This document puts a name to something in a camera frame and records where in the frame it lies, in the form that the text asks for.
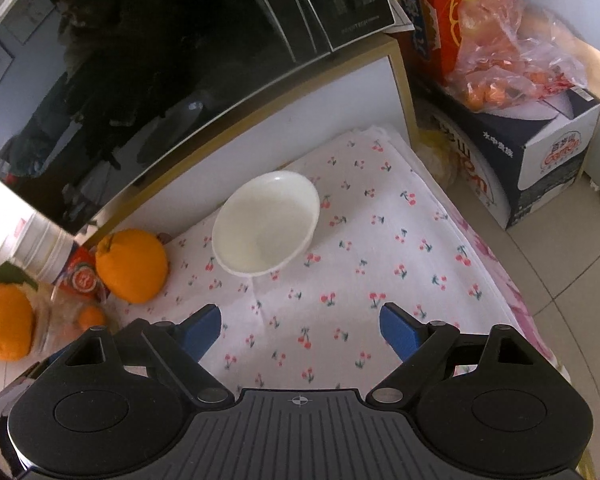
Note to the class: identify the clear bag of small oranges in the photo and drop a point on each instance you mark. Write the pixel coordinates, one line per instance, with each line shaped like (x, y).
(62, 322)

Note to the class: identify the medium white bowl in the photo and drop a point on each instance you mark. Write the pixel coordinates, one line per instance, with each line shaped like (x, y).
(265, 225)

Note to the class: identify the large orange with stem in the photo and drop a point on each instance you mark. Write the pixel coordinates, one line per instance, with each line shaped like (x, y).
(132, 267)

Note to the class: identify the dark blue cardboard box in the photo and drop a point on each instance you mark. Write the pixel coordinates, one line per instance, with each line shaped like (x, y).
(530, 160)

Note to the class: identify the pink floral cloth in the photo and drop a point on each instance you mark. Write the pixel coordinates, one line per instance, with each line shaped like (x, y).
(505, 290)

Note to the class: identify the red orange cardboard box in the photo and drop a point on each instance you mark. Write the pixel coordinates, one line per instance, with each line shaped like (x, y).
(455, 10)

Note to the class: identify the white cabinet with gold frame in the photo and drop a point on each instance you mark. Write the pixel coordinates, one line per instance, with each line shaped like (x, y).
(330, 110)

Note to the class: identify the plastic bag of oranges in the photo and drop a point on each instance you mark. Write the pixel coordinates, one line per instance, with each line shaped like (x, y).
(510, 60)

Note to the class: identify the large orange with leaves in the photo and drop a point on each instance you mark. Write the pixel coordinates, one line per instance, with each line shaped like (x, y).
(2, 325)

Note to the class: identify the black glossy appliance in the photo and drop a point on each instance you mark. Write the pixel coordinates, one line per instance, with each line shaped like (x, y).
(180, 60)

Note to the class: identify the stack of white paper cups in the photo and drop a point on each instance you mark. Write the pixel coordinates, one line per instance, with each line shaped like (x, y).
(42, 247)

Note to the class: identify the cherry print tablecloth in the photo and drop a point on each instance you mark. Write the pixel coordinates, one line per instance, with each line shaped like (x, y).
(370, 260)

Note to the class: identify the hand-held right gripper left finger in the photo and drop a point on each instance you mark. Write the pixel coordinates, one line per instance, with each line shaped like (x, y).
(203, 332)

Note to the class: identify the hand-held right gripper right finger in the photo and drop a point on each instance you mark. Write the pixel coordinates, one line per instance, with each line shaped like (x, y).
(400, 332)

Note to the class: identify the red lidded can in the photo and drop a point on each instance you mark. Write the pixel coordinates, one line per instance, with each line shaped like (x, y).
(82, 277)

